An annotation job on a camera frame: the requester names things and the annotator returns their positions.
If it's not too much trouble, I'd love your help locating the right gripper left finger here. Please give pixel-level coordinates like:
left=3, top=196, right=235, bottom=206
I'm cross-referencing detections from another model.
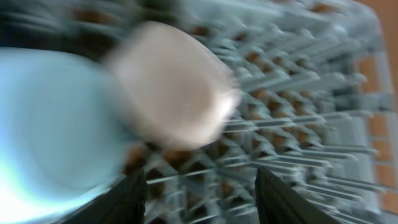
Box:
left=63, top=169, right=147, bottom=224

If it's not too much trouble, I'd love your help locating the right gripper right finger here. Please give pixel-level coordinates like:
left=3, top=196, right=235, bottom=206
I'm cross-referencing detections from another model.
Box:
left=255, top=168, right=339, bottom=224

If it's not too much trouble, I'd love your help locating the light blue bowl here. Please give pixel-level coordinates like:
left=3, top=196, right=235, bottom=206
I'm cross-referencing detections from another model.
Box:
left=1, top=47, right=129, bottom=223

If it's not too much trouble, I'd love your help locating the white cup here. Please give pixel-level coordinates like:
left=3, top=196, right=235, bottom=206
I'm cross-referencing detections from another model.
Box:
left=103, top=21, right=241, bottom=150

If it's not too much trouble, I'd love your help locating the grey dishwasher rack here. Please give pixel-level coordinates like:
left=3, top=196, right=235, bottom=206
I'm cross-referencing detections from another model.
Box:
left=1, top=0, right=386, bottom=223

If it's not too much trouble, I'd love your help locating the cardboard box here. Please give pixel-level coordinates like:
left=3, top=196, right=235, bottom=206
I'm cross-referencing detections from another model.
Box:
left=358, top=0, right=397, bottom=222

